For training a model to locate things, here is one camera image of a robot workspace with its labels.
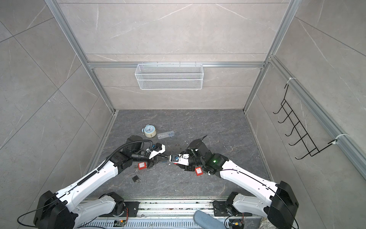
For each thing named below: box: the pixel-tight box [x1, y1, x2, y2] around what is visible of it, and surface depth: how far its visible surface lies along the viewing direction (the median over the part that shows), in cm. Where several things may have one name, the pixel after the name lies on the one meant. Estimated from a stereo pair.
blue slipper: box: [193, 210, 227, 229], surface depth 70 cm
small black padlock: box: [132, 170, 142, 183], surface depth 85 cm
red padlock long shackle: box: [137, 162, 148, 170], surface depth 89 cm
